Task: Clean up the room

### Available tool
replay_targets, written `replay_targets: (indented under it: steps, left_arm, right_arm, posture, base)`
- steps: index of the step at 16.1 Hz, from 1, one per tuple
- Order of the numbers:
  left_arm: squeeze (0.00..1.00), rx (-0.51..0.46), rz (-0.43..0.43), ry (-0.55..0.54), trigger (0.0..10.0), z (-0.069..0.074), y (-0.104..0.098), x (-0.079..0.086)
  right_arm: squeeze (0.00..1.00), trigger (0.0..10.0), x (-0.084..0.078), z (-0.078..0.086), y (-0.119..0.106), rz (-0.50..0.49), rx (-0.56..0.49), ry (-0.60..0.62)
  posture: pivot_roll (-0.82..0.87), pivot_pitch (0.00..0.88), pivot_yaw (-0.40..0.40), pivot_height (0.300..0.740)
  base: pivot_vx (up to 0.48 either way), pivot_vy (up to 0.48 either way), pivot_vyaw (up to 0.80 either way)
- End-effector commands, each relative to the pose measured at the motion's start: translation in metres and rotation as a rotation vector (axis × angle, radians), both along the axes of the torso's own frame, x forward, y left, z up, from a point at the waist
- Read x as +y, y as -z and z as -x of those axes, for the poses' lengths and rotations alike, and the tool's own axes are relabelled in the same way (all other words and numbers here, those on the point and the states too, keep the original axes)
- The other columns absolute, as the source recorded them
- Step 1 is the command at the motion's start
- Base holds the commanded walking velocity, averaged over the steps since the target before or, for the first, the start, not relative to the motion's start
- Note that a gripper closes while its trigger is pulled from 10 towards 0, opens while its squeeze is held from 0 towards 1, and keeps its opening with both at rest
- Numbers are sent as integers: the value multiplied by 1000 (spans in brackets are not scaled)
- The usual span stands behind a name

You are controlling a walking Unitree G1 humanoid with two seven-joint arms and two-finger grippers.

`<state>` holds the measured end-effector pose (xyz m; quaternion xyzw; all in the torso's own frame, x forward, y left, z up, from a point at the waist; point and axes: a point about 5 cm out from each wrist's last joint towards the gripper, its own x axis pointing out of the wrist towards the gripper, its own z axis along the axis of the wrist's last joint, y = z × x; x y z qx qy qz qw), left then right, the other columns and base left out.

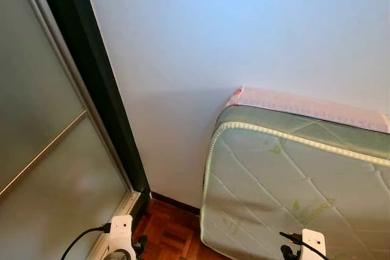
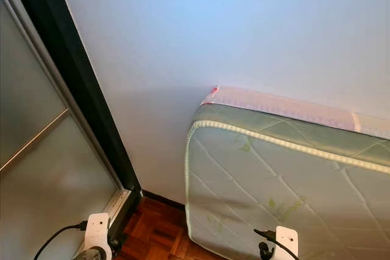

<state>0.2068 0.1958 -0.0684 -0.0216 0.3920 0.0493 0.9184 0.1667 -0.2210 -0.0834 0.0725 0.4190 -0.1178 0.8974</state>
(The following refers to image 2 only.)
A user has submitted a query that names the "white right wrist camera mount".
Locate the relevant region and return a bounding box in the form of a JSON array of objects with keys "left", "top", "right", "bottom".
[{"left": 274, "top": 226, "right": 299, "bottom": 260}]

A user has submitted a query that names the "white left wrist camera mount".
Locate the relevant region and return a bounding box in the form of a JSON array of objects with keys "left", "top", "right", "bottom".
[{"left": 85, "top": 213, "right": 112, "bottom": 260}]

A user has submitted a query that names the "black door frame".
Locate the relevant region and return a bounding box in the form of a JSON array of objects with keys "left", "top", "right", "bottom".
[{"left": 5, "top": 0, "right": 142, "bottom": 236}]

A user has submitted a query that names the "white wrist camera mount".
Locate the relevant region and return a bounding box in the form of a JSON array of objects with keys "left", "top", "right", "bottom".
[
  {"left": 274, "top": 226, "right": 299, "bottom": 260},
  {"left": 85, "top": 213, "right": 112, "bottom": 260}
]

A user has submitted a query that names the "pink plastic-wrapped mattress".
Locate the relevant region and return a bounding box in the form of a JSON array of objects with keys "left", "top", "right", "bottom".
[{"left": 200, "top": 85, "right": 390, "bottom": 140}]

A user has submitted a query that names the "green quilted mattress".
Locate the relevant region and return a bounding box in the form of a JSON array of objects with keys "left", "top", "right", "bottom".
[{"left": 184, "top": 103, "right": 390, "bottom": 260}]

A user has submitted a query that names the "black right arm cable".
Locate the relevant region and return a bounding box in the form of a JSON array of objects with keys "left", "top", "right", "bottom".
[{"left": 253, "top": 228, "right": 302, "bottom": 260}]

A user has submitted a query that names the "dark skirting board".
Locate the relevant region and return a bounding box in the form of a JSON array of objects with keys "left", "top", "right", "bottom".
[{"left": 141, "top": 190, "right": 186, "bottom": 212}]

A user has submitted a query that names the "frosted glass sliding door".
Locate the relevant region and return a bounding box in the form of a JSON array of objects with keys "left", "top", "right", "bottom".
[{"left": 0, "top": 0, "right": 126, "bottom": 260}]

